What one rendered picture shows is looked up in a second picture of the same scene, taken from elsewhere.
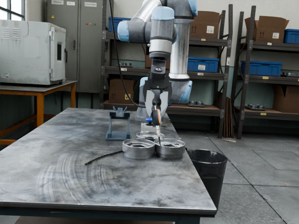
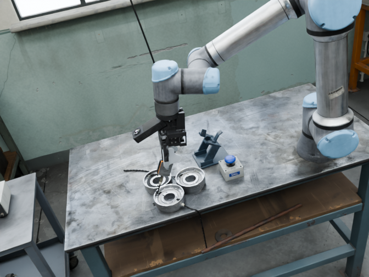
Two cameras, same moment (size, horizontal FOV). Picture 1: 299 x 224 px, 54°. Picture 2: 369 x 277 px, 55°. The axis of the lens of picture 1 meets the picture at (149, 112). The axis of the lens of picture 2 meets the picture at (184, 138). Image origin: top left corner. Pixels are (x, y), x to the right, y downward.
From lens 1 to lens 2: 1.46 m
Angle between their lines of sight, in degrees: 80
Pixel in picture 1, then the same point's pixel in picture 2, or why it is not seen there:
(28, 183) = (89, 164)
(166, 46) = (156, 109)
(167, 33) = (156, 95)
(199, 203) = (72, 240)
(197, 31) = not seen: outside the picture
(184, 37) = (319, 62)
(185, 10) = (309, 20)
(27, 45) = not seen: outside the picture
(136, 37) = not seen: hidden behind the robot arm
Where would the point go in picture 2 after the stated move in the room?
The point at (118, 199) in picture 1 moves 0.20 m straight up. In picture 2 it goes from (73, 203) to (54, 161)
